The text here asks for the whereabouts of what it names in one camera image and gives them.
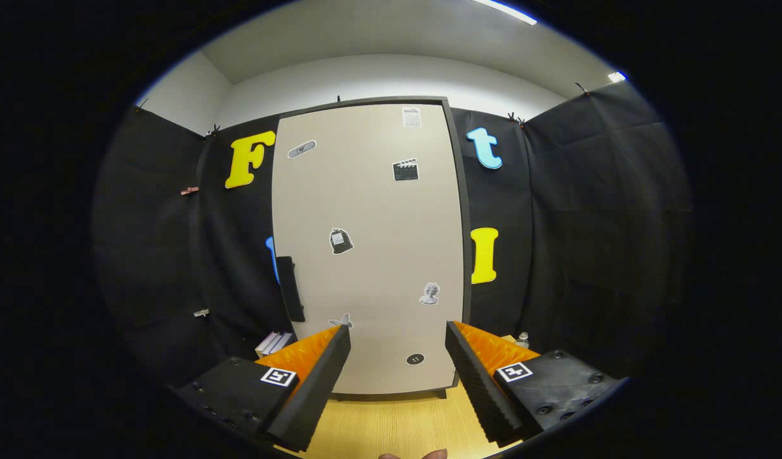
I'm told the grey shoe cabinet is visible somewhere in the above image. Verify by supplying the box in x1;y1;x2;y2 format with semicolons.
266;96;473;401

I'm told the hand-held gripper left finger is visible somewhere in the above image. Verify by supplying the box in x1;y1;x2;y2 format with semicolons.
174;324;352;453

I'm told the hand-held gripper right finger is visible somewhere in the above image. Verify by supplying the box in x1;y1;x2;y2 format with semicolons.
444;321;621;447

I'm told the black backdrop cloth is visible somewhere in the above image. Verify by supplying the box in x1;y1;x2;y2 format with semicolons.
91;80;694;383

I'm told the black cabinet door handle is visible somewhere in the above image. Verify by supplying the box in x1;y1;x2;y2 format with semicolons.
275;256;306;323

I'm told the long ceiling light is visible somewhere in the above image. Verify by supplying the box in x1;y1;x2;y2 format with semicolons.
472;0;538;26

